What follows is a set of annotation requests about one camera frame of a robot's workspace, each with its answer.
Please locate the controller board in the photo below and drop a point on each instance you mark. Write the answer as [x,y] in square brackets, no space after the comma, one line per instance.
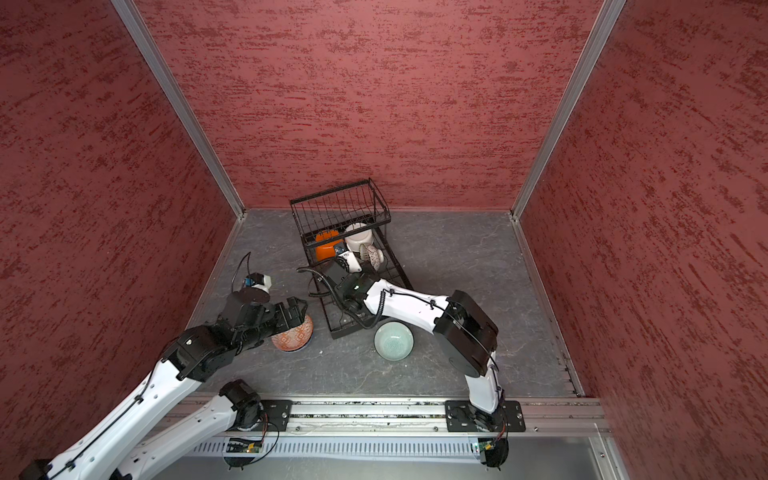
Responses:
[492,453]
[240,453]

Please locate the pale green glazed bowl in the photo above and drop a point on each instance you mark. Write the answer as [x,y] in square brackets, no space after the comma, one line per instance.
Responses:
[393,341]

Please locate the right controller board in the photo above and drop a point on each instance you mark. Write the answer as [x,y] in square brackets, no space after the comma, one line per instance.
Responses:
[492,453]

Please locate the black wire dish rack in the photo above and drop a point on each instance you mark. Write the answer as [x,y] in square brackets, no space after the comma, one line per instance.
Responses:
[327,219]

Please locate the red white patterned bowl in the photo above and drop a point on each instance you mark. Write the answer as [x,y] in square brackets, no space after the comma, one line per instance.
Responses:
[373,255]

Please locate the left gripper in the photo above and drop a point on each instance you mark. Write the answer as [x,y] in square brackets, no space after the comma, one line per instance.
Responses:
[283,323]

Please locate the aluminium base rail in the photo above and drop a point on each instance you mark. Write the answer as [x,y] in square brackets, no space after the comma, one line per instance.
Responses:
[435,430]

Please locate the left controller board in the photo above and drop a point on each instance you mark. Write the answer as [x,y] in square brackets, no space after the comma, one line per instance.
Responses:
[240,453]

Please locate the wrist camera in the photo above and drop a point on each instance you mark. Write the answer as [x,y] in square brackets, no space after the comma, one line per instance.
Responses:
[346,258]
[255,289]

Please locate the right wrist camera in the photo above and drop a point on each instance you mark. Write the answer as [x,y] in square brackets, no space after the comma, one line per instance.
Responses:
[346,258]

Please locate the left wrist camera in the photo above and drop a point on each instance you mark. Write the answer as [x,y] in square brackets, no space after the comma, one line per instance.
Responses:
[255,289]

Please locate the orange patterned bowl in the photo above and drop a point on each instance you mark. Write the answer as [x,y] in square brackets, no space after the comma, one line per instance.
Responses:
[296,338]

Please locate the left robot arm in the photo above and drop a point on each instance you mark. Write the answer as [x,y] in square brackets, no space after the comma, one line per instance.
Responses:
[119,447]

